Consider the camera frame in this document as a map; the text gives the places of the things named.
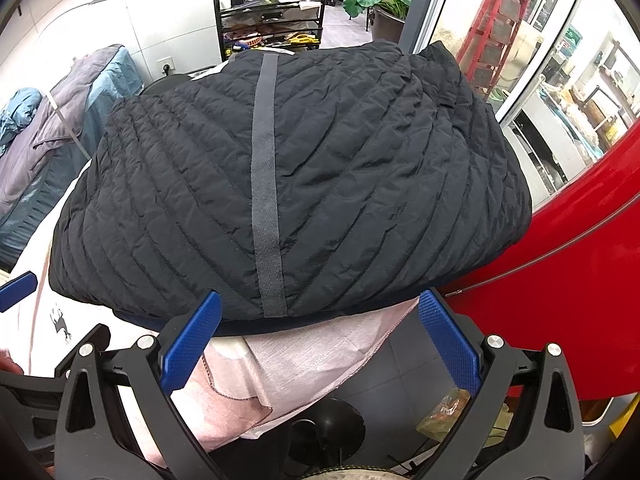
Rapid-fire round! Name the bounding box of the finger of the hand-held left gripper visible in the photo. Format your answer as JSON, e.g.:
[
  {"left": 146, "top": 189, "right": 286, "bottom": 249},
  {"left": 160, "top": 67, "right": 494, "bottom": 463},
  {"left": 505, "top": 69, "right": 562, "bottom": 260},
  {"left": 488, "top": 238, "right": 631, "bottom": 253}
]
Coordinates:
[
  {"left": 0, "top": 271, "right": 39, "bottom": 313},
  {"left": 0, "top": 324, "right": 112, "bottom": 461}
]

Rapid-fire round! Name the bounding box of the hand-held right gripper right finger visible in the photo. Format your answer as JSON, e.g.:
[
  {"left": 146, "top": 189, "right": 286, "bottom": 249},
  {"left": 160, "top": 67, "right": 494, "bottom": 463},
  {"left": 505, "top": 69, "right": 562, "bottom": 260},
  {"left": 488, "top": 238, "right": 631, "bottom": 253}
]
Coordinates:
[{"left": 415, "top": 288, "right": 586, "bottom": 480}]

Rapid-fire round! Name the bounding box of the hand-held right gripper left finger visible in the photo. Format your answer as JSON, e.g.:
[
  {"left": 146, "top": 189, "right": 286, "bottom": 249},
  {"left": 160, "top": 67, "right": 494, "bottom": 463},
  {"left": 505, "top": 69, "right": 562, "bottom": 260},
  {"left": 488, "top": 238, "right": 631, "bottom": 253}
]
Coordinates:
[{"left": 55, "top": 290, "right": 226, "bottom": 480}]

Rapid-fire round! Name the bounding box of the black quilted jacket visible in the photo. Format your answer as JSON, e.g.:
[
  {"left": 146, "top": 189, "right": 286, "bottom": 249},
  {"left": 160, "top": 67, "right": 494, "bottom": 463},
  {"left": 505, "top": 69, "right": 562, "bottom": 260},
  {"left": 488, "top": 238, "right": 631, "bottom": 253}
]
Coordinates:
[{"left": 50, "top": 40, "right": 533, "bottom": 323}]

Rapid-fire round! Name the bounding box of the clear plastic snack bag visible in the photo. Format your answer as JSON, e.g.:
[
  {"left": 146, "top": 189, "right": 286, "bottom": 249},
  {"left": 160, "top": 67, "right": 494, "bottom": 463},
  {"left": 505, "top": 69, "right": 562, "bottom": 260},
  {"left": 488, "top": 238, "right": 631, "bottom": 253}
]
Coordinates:
[{"left": 417, "top": 390, "right": 473, "bottom": 436}]

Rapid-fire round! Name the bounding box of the teal bed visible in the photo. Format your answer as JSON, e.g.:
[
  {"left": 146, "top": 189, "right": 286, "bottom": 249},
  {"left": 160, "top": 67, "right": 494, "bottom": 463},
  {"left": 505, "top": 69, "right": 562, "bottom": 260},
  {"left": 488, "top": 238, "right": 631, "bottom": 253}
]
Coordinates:
[{"left": 0, "top": 50, "right": 146, "bottom": 271}]

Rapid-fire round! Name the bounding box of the red glossy panel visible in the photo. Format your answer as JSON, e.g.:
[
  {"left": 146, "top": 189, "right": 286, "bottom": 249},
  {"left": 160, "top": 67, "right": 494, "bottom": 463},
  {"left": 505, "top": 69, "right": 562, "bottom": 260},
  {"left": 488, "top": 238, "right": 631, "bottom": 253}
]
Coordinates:
[{"left": 445, "top": 125, "right": 640, "bottom": 411}]

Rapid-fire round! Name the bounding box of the pink polka dot blanket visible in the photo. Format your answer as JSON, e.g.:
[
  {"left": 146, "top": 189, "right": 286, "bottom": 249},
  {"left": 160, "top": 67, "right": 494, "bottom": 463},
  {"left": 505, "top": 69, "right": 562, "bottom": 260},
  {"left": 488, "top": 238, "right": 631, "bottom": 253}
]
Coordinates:
[{"left": 170, "top": 297, "right": 421, "bottom": 441}]

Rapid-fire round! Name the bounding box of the white gooseneck lamp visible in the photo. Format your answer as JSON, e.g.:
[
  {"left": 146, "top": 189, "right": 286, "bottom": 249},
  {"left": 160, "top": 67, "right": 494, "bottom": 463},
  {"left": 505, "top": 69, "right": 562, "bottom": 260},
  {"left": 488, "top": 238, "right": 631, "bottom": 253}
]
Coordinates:
[{"left": 47, "top": 91, "right": 88, "bottom": 158}]

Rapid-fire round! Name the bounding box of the light blue cloth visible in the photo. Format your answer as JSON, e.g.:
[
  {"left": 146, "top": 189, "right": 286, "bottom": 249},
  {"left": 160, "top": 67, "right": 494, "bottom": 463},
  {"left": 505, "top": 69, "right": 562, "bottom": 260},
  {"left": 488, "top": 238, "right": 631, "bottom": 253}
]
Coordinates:
[{"left": 0, "top": 87, "right": 43, "bottom": 146}]

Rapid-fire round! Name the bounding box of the grey quilt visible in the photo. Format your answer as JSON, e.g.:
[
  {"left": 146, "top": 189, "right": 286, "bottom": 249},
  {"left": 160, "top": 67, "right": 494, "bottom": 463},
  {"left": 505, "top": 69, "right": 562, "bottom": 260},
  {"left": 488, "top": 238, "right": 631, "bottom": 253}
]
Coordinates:
[{"left": 0, "top": 45, "right": 126, "bottom": 216}]

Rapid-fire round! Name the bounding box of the black round stool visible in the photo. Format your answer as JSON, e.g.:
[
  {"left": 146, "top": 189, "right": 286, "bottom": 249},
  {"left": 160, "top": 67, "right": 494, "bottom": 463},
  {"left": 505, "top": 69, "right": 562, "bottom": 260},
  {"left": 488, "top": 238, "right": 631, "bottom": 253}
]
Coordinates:
[{"left": 144, "top": 74, "right": 193, "bottom": 97}]

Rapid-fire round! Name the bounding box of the red ladder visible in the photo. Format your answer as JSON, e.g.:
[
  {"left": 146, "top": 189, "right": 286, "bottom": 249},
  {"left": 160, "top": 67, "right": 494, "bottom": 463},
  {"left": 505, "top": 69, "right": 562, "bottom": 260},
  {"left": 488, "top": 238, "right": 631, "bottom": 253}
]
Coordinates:
[{"left": 457, "top": 0, "right": 541, "bottom": 106}]

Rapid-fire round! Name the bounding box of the green potted plant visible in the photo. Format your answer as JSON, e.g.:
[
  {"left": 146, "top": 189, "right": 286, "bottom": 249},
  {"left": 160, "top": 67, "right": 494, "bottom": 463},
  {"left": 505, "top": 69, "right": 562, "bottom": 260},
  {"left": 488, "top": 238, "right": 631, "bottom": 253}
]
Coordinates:
[{"left": 344, "top": 0, "right": 416, "bottom": 43}]

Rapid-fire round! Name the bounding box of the thin grey cable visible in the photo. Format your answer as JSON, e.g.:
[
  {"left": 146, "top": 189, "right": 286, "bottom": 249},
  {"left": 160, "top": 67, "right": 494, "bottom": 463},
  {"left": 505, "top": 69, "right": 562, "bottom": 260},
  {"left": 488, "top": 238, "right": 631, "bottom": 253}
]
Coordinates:
[{"left": 445, "top": 245, "right": 606, "bottom": 297}]

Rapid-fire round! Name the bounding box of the black round pedestal base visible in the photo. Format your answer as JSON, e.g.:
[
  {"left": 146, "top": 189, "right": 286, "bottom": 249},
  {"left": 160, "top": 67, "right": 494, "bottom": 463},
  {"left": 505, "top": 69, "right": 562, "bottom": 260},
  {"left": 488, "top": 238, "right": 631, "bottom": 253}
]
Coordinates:
[{"left": 287, "top": 400, "right": 366, "bottom": 466}]

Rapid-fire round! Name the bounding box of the black wire rack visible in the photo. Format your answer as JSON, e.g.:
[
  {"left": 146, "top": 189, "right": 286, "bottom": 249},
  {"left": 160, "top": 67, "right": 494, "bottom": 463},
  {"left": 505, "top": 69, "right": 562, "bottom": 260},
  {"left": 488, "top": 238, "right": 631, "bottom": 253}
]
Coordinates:
[{"left": 212, "top": 0, "right": 328, "bottom": 61}]

